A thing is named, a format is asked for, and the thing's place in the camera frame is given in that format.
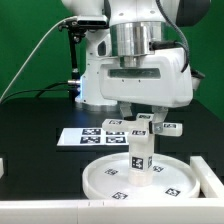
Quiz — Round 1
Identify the white L-shaped corner fence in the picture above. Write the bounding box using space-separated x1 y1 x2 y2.
0 156 224 224

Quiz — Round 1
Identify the white cross-shaped table base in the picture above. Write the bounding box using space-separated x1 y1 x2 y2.
102 113 183 137

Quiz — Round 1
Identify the black cable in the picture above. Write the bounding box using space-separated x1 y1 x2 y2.
0 81 72 106

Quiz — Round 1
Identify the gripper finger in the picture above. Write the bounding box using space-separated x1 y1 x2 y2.
149 106 168 134
119 102 132 120

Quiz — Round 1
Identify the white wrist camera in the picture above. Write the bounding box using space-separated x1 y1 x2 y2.
191 69 205 90

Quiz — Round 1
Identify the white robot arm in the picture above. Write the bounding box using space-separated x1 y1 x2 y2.
61 0 211 134

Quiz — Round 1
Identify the white round table top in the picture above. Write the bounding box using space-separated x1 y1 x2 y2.
82 153 200 200

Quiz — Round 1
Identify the white block at left edge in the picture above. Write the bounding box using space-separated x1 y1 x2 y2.
0 158 4 179

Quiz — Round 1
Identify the black camera on stand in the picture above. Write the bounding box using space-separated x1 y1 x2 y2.
58 15 109 100

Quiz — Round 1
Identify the white cable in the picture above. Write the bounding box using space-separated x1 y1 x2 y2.
0 15 78 103

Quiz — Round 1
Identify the white marker sheet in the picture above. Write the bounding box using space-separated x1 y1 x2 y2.
57 128 128 146

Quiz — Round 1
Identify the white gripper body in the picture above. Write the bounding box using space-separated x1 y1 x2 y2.
99 48 193 108

